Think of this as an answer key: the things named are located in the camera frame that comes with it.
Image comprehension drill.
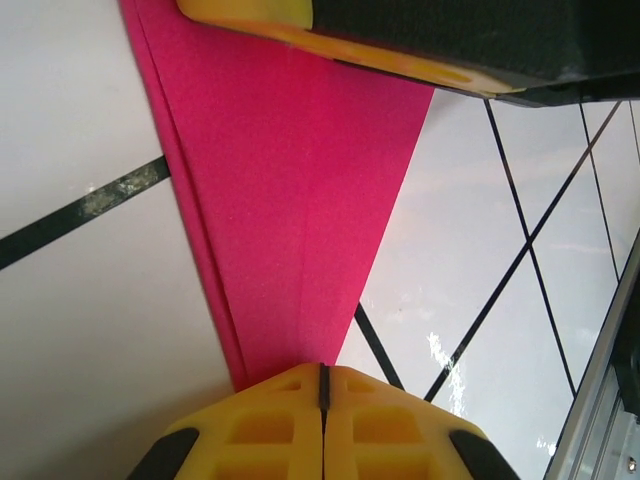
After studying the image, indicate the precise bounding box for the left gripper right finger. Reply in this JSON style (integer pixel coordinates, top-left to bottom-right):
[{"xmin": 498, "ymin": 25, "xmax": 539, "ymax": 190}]
[{"xmin": 323, "ymin": 364, "xmax": 519, "ymax": 480}]

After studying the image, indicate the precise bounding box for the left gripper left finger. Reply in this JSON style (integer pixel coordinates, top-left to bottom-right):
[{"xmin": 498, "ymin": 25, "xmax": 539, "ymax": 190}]
[{"xmin": 127, "ymin": 363, "xmax": 324, "ymax": 480}]

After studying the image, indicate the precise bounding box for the magenta cloth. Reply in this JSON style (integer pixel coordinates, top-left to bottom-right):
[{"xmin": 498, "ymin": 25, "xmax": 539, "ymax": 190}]
[{"xmin": 118, "ymin": 0, "xmax": 436, "ymax": 394}]

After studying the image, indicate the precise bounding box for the aluminium mounting rail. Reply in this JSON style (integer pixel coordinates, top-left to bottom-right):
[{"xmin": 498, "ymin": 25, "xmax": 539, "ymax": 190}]
[{"xmin": 542, "ymin": 234, "xmax": 640, "ymax": 480}]

